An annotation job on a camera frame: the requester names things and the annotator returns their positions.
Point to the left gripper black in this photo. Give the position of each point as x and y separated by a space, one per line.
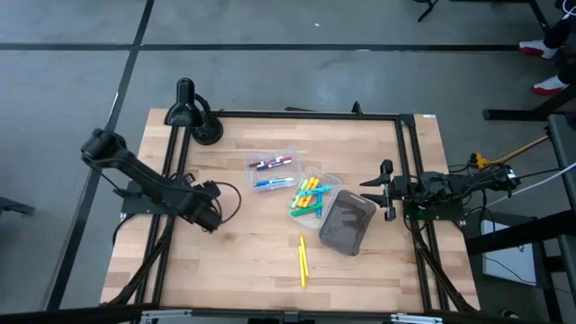
209 218

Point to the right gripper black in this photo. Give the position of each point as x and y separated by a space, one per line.
400 186

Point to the brown dry-erase marker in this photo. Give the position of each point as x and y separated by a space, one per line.
258 164

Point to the navy dry-erase marker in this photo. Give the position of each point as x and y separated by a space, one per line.
270 165

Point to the dark green highlighter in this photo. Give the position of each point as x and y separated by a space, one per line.
306 210

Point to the white box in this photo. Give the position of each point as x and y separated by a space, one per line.
508 265

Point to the pink dry-erase marker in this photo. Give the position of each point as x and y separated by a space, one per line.
283 160

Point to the teal dry-erase marker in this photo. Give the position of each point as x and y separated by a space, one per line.
285 180

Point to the clear plastic bin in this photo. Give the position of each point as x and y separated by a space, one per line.
274 173
330 177

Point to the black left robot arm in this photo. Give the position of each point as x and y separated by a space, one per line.
144 177

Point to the light green highlighter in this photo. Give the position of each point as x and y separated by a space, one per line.
298 195

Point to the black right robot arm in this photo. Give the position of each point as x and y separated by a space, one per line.
463 184

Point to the blue highlighter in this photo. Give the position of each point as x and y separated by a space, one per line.
319 209

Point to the person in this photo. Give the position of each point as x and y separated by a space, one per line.
551 83

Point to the cyan highlighter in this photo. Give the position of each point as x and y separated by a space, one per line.
324 189

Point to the blue dry-erase marker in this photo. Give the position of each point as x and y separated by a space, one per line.
263 184

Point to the black aluminium table frame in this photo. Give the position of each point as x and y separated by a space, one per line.
315 114

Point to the black desk frame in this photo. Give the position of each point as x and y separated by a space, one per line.
517 113

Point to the dark grey translucent bin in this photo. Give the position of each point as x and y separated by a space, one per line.
346 225

